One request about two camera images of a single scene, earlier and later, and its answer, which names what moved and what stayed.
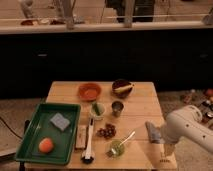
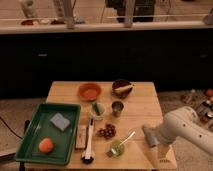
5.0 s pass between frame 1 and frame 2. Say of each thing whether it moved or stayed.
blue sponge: stayed
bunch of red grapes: stayed
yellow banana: stayed
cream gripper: moved
